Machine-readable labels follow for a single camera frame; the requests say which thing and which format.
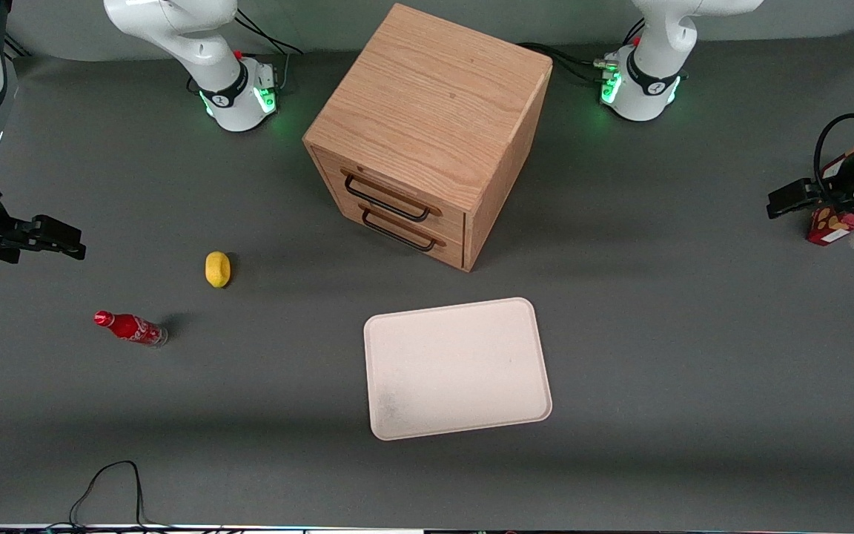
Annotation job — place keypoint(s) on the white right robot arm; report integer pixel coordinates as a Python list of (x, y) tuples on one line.
[(197, 44)]

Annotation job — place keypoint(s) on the pale pink plastic tray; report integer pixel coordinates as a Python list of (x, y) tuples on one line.
[(457, 371)]

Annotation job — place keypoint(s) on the aluminium frame rail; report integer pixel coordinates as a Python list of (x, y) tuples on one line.
[(15, 46)]

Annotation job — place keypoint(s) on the dark grey table mat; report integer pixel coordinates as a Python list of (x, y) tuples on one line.
[(694, 334)]

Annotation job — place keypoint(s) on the wooden drawer cabinet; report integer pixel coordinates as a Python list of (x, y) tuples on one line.
[(427, 104)]

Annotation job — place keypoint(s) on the red cola bottle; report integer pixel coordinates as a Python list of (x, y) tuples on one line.
[(130, 327)]

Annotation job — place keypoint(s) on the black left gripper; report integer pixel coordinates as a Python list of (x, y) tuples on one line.
[(839, 180)]

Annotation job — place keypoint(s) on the red cookie box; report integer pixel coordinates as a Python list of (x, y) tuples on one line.
[(827, 230)]

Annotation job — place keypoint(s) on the yellow lemon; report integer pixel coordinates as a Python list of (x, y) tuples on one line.
[(217, 269)]

